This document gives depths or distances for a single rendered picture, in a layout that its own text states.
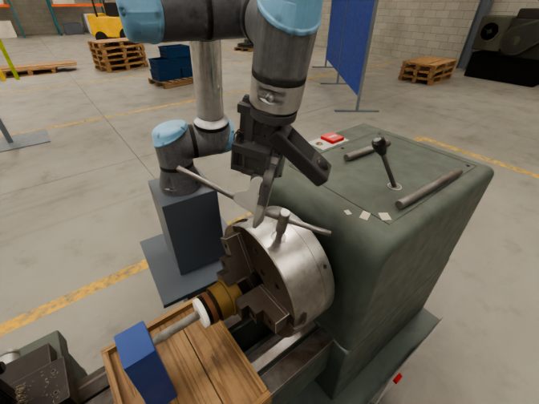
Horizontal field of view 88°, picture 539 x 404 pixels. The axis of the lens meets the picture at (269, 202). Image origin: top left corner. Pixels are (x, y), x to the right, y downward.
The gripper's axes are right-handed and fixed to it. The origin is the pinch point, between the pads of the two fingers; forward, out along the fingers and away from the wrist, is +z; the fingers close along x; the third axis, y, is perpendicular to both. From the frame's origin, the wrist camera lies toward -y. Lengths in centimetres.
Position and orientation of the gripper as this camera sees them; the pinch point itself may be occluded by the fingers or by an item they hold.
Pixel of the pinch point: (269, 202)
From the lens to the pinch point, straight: 55.4
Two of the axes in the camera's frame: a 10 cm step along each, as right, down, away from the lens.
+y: -9.5, -2.9, 1.0
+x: -2.8, 6.7, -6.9
